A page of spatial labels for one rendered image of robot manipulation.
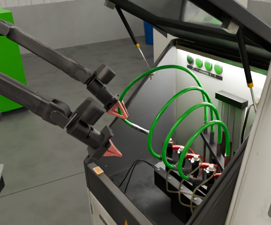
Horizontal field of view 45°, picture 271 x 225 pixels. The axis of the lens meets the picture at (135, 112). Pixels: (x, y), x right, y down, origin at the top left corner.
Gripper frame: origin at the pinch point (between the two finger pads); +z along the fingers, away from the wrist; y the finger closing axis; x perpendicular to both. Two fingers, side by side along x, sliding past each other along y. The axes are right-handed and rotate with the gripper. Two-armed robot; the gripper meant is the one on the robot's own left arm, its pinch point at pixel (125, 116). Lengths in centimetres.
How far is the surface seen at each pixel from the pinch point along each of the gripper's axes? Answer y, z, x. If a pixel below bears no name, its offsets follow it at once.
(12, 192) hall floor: 118, -20, 159
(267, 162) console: -33, 39, -30
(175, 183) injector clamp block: -4.0, 33.9, 5.0
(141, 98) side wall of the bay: 26.6, 0.5, -4.0
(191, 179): -24.1, 30.1, -7.1
